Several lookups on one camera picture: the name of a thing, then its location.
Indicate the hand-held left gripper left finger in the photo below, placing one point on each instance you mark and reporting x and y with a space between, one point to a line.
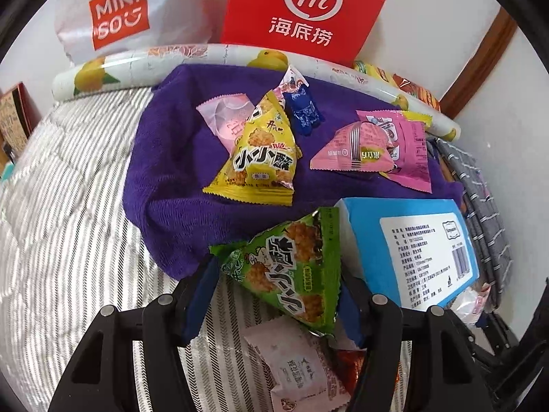
201 302

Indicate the green snack packet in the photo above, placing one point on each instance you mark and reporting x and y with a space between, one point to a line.
296 274

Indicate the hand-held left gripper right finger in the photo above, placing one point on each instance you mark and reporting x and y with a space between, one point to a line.
354 324

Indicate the striped bed cover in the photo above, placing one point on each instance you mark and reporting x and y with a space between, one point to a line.
68 206

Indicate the wooden door frame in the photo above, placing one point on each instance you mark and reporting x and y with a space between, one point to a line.
484 60

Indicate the white plastic bag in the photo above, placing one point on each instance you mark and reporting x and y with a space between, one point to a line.
171 13

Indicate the blue small snack packet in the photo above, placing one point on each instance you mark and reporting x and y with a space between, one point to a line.
305 111

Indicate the grey striped cloth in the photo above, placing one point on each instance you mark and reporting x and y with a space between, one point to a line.
484 210

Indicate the red orange snack packet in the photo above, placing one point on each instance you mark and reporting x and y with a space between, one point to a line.
354 367

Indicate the brown box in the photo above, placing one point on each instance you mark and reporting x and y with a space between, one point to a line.
15 120

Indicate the pink triangular snack packet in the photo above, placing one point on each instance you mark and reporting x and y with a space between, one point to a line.
343 150

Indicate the red white snack packet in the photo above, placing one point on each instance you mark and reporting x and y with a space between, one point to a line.
292 78

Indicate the red chips bag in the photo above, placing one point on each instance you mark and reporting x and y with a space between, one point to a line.
418 92

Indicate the rolled fruit print mat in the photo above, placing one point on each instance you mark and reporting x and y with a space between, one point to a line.
128 68

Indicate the red paper bag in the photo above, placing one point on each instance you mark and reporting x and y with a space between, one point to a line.
309 8

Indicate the blue tissue pack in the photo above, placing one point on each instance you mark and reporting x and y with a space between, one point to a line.
399 244

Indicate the pale pink snack packet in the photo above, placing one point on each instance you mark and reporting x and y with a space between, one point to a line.
223 116
296 373

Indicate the purple towel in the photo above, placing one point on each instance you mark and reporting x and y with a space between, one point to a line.
180 189

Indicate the clear plastic wrapper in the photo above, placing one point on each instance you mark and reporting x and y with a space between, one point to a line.
469 304

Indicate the pink yellow snack packet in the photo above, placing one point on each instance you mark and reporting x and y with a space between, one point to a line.
411 154

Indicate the yellow chips bag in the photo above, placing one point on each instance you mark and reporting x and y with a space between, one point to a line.
369 71

